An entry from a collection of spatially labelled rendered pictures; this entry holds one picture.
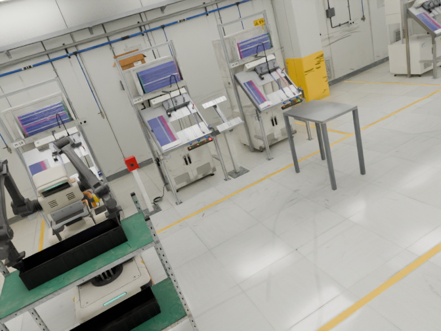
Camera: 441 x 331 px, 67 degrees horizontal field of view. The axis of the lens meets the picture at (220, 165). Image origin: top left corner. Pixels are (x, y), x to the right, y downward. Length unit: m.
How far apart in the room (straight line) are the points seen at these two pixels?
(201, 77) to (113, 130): 1.82
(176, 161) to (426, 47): 4.97
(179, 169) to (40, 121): 1.76
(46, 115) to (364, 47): 6.70
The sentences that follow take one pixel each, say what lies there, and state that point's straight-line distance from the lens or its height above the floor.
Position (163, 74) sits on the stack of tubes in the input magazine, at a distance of 4.50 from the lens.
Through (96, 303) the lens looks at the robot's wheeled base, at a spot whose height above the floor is 0.28.
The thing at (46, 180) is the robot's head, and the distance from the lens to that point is 2.53.
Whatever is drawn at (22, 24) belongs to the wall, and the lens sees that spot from 5.90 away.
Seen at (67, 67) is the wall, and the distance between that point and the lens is 5.85.
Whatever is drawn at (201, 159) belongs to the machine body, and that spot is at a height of 0.31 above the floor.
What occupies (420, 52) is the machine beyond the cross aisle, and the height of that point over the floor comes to 0.44.
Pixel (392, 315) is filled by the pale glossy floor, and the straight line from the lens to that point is 2.58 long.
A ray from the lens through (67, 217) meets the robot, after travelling 2.59.
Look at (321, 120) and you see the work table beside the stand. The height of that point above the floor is 0.80.
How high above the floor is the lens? 1.97
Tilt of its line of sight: 23 degrees down
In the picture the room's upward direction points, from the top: 17 degrees counter-clockwise
